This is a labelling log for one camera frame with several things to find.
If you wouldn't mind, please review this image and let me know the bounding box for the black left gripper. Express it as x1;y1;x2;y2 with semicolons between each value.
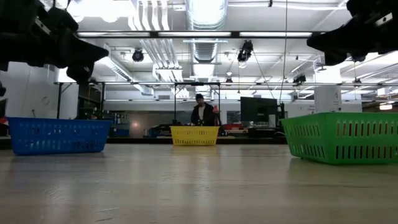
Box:
0;7;109;84

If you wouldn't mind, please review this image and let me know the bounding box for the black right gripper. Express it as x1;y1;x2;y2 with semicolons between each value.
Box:
307;12;398;65

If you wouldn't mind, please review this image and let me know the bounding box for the blue plastic basket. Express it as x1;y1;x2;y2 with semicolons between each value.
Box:
7;116;112;156

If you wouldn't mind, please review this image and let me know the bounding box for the green plastic basket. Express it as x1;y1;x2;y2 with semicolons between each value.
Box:
280;111;398;166

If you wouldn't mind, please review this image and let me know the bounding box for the black computer monitor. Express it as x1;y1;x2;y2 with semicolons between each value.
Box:
240;96;279;124

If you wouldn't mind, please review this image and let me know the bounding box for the blue office chair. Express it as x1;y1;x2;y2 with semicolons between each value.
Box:
147;124;170;138

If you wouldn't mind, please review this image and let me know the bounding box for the person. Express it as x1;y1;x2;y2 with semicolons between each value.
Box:
190;93;216;127

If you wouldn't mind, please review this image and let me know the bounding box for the yellow plastic basket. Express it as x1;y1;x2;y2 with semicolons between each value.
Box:
170;126;220;146

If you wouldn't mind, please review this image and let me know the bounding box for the thin hanging cable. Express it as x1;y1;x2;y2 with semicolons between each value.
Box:
279;0;289;103

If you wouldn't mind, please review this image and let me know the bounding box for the black metal workstation frame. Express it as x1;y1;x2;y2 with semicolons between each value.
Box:
54;81;398;125

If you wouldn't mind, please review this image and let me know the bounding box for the silver ceiling air duct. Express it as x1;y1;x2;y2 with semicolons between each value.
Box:
185;0;229;63

